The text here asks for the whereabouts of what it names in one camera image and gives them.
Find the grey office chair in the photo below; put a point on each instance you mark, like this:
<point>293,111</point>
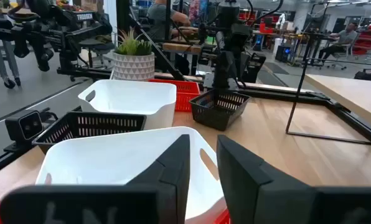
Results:
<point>344,56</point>

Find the wooden shelf with black frame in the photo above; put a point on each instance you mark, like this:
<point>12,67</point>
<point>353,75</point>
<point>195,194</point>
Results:
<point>353,93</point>

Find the black stool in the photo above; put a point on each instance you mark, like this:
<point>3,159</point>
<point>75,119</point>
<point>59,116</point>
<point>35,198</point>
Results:
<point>95,45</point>

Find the white plastic basket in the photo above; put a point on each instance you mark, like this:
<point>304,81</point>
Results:
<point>135,96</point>
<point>110,155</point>

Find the black slotted plastic basket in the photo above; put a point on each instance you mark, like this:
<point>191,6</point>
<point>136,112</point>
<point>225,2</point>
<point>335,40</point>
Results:
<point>51,133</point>
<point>216,119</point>

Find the red storage rack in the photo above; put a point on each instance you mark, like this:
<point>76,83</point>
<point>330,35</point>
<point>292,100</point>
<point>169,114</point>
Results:
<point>369,37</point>

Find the black background robot arm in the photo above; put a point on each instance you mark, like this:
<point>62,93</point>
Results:
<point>64,31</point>

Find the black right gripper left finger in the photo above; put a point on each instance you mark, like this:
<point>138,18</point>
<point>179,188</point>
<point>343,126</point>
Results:
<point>110,205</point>

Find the black computer tower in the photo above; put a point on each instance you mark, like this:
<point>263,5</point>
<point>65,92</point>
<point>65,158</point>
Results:
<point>284,53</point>

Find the person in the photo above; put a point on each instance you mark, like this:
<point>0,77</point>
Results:
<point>160,18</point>
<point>344,37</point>

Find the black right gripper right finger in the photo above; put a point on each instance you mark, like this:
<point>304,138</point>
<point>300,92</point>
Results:
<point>282,199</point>

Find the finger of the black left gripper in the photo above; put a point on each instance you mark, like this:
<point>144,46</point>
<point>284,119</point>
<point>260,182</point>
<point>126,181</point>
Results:
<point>230,70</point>
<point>220,70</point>

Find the black table-level camera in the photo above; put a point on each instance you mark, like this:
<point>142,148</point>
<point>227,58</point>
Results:
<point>23,126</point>

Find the green plant in patterned pot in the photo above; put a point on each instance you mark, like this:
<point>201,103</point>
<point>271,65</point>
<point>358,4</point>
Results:
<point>132,67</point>

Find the black bag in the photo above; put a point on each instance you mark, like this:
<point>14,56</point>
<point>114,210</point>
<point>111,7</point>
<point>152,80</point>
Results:
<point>367,75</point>

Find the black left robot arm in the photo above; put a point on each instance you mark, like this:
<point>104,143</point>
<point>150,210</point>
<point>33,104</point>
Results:
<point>229,12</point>

